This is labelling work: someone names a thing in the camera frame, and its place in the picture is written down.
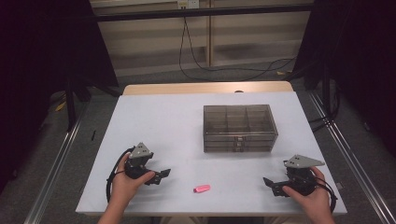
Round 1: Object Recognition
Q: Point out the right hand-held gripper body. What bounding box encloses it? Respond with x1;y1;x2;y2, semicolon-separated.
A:
282;154;326;197

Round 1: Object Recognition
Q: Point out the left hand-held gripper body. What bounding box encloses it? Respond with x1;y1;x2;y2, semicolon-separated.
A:
124;142;155;180

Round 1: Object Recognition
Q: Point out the small pink eraser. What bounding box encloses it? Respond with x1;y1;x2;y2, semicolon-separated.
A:
192;184;212;194

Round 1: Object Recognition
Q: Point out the smoky transparent drawer organizer box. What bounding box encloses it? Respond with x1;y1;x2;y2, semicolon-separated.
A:
203;104;279;153

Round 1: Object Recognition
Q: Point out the person's right hand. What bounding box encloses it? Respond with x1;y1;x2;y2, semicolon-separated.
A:
282;166;332;216

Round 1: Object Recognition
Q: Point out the person's left hand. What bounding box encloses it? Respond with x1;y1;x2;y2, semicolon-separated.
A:
111;153;156;203

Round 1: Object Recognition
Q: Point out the white table mat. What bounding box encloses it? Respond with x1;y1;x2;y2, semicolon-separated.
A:
75;91;348;217

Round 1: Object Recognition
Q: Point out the black stand leg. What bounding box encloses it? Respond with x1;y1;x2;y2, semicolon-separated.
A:
64;77;78;133
321;63;332;119

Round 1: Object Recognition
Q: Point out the black curtain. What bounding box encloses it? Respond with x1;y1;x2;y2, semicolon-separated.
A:
293;0;396;158
0;0;120;190

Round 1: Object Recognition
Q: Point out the black horizontal bar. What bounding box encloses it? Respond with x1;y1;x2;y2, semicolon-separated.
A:
92;4;315;22

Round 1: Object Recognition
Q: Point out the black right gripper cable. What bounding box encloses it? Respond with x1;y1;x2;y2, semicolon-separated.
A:
314;176;338;215

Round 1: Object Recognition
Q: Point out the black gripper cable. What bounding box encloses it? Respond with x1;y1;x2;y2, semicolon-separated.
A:
106;147;134;203
314;176;338;215

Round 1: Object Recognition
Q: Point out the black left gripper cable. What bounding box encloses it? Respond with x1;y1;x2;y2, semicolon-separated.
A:
106;147;134;203

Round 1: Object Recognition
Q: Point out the metal floor rail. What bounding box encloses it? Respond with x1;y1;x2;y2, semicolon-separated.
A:
23;101;92;224
307;90;396;224

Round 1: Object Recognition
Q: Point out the black cable bundle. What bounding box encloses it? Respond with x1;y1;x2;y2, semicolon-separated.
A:
307;78;341;133

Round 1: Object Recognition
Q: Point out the black floor cable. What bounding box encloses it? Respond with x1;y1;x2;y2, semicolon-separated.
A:
178;16;297;82

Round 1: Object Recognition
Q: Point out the wall power socket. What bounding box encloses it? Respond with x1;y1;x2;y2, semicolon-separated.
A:
177;0;200;9

